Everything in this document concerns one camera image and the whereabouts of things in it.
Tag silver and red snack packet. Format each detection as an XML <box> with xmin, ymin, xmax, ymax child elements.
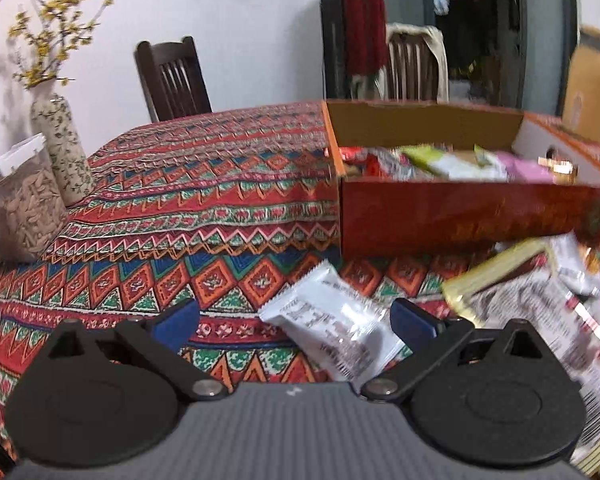
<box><xmin>365</xmin><ymin>149</ymin><xmax>416</xmax><ymax>181</ymax></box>

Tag chair with draped cloth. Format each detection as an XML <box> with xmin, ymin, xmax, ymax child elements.
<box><xmin>377</xmin><ymin>22</ymin><xmax>450</xmax><ymax>102</ymax></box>

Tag pale green patterned snack packet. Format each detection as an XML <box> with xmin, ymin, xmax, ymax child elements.
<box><xmin>437</xmin><ymin>146</ymin><xmax>508</xmax><ymax>182</ymax></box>

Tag pink snack packet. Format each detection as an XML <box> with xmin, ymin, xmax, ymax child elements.
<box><xmin>495</xmin><ymin>152</ymin><xmax>556</xmax><ymax>183</ymax></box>

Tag orange cardboard box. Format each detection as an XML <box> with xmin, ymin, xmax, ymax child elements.
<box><xmin>321</xmin><ymin>99</ymin><xmax>600</xmax><ymax>261</ymax></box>

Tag floral ceramic vase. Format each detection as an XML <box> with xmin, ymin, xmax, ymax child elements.
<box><xmin>30</xmin><ymin>91</ymin><xmax>95</xmax><ymax>207</ymax></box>

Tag colourful patterned tablecloth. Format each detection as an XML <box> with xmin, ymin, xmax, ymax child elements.
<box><xmin>0</xmin><ymin>100</ymin><xmax>600</xmax><ymax>480</ymax></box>

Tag dark framed sliding glass door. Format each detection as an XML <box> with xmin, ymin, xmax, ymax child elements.
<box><xmin>316</xmin><ymin>0</ymin><xmax>581</xmax><ymax>116</ymax></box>

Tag dark wooden chair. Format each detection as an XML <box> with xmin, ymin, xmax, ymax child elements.
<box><xmin>134</xmin><ymin>36</ymin><xmax>213</xmax><ymax>123</ymax></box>

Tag yellow-green snack packet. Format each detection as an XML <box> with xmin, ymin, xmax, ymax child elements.
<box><xmin>399</xmin><ymin>145</ymin><xmax>453</xmax><ymax>176</ymax></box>

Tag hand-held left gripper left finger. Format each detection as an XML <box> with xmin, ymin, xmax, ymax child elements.
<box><xmin>22</xmin><ymin>297</ymin><xmax>231</xmax><ymax>403</ymax></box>

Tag white oat crisp snack packet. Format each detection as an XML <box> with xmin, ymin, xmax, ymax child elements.
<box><xmin>537</xmin><ymin>156</ymin><xmax>580</xmax><ymax>186</ymax></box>

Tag orange juice bottle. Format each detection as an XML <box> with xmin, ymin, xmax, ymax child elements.
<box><xmin>560</xmin><ymin>24</ymin><xmax>600</xmax><ymax>143</ymax></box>

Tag brown slatted wooden chair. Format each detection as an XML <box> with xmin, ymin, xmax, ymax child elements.
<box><xmin>385</xmin><ymin>24</ymin><xmax>448</xmax><ymax>102</ymax></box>

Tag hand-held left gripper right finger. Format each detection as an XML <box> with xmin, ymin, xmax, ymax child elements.
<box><xmin>360</xmin><ymin>297</ymin><xmax>576</xmax><ymax>403</ymax></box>

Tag yellow flower branches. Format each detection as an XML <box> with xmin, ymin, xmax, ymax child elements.
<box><xmin>7</xmin><ymin>0</ymin><xmax>131</xmax><ymax>92</ymax></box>

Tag yellow-edged brown snack packet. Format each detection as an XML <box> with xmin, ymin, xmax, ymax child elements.
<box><xmin>441</xmin><ymin>234</ymin><xmax>600</xmax><ymax>478</ymax></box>

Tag clear seed container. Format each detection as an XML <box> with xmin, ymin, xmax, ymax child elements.
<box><xmin>0</xmin><ymin>132</ymin><xmax>70</xmax><ymax>263</ymax></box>

